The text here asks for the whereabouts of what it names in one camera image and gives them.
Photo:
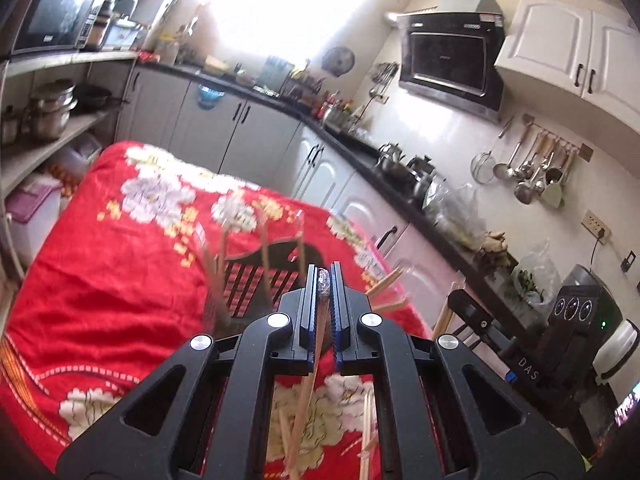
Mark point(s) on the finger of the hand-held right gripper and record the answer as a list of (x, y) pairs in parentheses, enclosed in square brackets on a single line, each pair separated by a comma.
[(470, 312)]

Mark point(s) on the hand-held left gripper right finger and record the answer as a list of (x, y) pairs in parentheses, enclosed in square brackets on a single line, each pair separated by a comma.
[(340, 310)]

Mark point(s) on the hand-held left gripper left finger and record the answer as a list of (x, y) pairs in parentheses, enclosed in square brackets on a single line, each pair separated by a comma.
[(310, 310)]

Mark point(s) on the wooden chopsticks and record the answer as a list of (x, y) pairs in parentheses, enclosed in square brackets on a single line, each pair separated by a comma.
[(306, 400), (265, 260), (370, 430), (442, 320), (385, 282), (216, 270), (287, 440)]

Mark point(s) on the grey perforated utensil basket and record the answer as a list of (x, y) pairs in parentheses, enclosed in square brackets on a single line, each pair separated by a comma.
[(285, 252)]

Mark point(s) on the clear bag of greens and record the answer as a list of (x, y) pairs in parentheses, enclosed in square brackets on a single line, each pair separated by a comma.
[(532, 280)]

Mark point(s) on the ginger roots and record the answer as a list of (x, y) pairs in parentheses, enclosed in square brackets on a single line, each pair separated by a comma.
[(497, 247)]

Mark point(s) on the white rice cooker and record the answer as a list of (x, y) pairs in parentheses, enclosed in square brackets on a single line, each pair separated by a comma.
[(615, 355)]

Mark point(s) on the clear bag of noodles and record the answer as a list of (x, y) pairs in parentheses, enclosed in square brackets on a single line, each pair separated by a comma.
[(460, 220)]

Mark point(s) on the dark kettle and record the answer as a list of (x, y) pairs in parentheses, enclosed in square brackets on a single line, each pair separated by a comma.
[(425, 175)]

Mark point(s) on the row of hanging ladles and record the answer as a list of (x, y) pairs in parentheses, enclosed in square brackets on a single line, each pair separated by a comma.
[(540, 175)]

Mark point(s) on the steel kettle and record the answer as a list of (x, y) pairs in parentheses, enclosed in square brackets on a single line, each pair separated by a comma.
[(392, 159)]

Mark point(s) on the black kitchen countertop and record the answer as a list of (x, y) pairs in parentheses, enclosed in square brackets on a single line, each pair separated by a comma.
[(350, 142)]

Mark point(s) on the white lower cabinets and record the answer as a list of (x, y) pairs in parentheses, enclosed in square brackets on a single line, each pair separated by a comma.
[(260, 135)]

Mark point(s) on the white cabinets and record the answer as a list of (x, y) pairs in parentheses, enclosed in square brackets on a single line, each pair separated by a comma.
[(545, 40), (260, 135)]

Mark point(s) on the red floral blanket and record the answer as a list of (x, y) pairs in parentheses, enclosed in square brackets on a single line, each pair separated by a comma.
[(125, 285)]

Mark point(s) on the group of condiment bottles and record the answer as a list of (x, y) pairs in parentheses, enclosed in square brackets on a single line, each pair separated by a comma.
[(325, 105)]

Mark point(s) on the small hanging utensil rack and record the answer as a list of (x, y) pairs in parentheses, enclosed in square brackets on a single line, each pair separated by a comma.
[(384, 82)]

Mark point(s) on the blue plastic bag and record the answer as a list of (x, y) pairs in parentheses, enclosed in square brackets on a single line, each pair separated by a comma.
[(210, 96)]

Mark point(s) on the black range hood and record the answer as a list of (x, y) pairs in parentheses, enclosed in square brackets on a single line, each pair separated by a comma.
[(445, 55)]

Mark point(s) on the clear plastic container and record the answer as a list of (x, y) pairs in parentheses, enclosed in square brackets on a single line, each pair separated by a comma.
[(80, 155)]

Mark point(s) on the white upper cabinets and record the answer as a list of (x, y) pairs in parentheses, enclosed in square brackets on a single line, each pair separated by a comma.
[(545, 40)]

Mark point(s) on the purple lidded storage box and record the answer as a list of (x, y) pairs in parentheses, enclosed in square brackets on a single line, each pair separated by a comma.
[(35, 200)]

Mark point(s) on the kitchen window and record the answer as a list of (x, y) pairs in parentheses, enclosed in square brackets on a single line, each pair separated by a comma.
[(280, 10)]

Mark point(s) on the black frying pan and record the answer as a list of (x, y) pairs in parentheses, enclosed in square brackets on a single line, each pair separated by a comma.
[(92, 97)]

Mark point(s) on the large steel pot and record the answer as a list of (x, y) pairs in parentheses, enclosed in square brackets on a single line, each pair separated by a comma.
[(50, 115)]

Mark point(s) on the blue plastic box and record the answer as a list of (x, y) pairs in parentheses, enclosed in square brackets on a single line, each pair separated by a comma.
[(122, 35)]

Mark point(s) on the brown lidded jar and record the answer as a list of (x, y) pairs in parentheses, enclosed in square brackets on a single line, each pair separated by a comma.
[(97, 30)]

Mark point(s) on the stone shelf unit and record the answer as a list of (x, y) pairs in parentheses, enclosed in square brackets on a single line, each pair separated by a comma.
[(50, 57)]

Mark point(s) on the black microwave oven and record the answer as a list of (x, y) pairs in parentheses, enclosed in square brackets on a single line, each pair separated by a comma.
[(55, 10)]

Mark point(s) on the beige wall socket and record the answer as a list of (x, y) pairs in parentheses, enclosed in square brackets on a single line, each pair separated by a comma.
[(596, 225)]

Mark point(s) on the grey round wall fan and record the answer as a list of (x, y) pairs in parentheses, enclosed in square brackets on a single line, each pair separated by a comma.
[(339, 60)]

